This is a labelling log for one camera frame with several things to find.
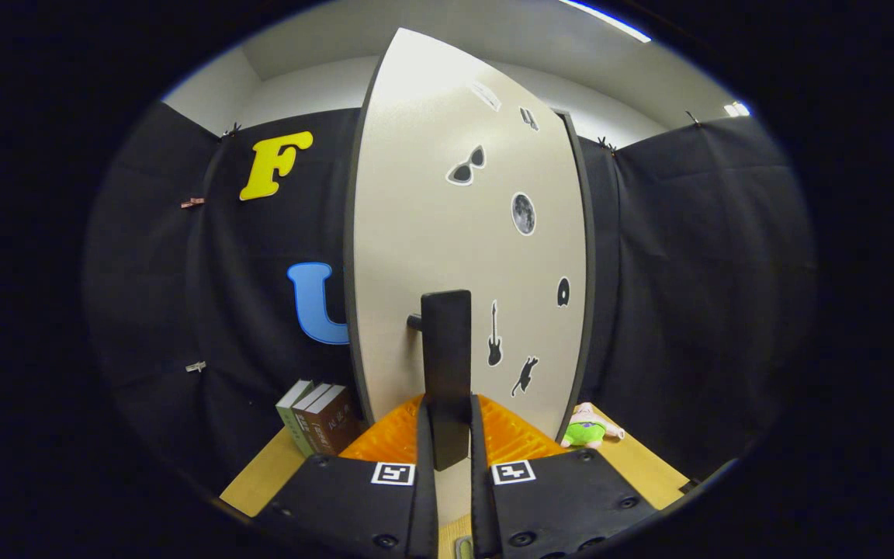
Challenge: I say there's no black door handle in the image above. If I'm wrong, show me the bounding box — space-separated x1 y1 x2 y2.
407 290 473 472

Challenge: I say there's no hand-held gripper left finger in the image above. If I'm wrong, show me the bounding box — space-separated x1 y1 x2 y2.
257 394 440 559

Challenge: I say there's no green and pink plush toy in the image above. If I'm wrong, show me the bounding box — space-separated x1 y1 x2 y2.
561 402 625 450

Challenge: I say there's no brown book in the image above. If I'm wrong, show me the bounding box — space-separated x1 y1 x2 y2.
292 382 333 457
303 386 364 456

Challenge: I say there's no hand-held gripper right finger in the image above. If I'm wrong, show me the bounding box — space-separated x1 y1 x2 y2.
469 394 661 559

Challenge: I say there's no black backdrop cloth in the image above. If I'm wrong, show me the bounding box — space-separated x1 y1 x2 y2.
82 101 816 498

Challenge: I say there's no beige cabinet door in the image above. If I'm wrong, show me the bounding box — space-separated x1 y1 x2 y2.
342 27 591 525

